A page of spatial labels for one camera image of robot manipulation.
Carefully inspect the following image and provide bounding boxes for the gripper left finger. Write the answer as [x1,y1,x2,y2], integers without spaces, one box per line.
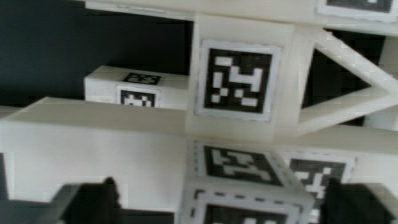
[34,177,121,224]

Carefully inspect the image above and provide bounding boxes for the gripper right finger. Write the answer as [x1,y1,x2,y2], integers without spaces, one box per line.
[320,179,398,224]

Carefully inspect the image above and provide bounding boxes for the white tagged cube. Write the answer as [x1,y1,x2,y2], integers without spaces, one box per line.
[176,140,315,224]

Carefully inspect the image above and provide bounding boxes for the white chair back frame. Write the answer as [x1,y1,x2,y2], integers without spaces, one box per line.
[0,0,398,214]

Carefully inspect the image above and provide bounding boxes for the white chair leg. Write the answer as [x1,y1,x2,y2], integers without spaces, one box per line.
[84,66,189,110]

